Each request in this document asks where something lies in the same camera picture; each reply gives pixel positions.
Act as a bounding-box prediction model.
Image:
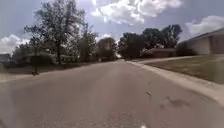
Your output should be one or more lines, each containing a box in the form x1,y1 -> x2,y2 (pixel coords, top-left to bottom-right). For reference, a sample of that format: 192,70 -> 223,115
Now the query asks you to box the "grey asphalt road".
0,59 -> 224,128

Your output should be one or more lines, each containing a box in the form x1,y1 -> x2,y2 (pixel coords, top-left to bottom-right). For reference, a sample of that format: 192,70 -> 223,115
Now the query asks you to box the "row of dark trees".
94,23 -> 184,62

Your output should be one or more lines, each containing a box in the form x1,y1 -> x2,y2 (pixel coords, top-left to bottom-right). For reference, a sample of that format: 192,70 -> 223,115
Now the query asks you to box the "pale driveway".
134,54 -> 201,65

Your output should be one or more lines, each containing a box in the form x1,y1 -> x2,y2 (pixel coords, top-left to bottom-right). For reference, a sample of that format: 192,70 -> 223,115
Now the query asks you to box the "low brown house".
142,47 -> 178,59

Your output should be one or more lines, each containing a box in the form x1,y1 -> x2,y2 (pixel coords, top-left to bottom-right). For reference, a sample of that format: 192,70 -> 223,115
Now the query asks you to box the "tall thin-leaved tree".
23,0 -> 88,66

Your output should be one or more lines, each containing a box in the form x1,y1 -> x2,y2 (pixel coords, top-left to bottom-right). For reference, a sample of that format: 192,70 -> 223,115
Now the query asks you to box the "pale concrete kerb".
126,60 -> 224,108

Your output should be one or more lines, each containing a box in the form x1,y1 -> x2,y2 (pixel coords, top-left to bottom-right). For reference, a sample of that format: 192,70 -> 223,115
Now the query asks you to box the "grass lawn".
145,54 -> 224,85

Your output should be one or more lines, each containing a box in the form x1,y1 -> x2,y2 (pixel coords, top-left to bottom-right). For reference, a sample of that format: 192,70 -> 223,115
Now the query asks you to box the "pale building with garage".
176,27 -> 224,56

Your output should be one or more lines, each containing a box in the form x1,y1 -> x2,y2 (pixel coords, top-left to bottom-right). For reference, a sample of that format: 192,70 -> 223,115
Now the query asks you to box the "dark mailbox on post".
29,54 -> 44,77

